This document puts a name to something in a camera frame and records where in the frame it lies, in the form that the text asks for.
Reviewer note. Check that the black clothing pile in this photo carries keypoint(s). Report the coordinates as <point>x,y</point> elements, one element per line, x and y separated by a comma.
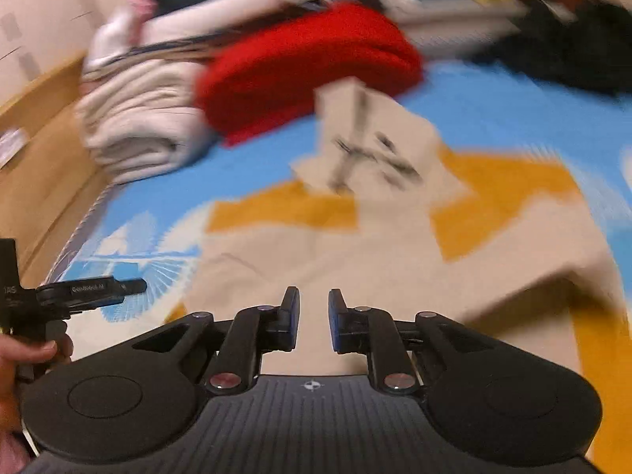
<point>589,51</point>

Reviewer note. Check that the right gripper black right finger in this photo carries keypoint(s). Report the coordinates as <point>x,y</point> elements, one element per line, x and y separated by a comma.
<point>357,329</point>

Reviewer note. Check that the blue and white bed sheet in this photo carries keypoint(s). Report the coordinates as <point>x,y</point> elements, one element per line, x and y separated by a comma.
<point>153,228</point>

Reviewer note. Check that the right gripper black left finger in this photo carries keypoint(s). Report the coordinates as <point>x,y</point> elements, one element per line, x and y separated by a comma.
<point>263,328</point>

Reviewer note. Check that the folded beige blanket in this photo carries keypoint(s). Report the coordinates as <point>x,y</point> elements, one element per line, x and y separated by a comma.
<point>143,121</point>

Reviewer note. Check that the person's left hand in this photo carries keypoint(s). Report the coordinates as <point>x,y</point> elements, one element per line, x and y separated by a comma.
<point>14,353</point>

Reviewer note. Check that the folded white garment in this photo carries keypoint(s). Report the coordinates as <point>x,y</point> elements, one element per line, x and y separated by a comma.
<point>112,41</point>

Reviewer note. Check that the beige and mustard shirt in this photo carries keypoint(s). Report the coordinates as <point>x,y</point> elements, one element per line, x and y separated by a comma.
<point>524,246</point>

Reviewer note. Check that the red folded sweater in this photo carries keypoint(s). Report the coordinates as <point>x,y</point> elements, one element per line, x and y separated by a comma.
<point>269,78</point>

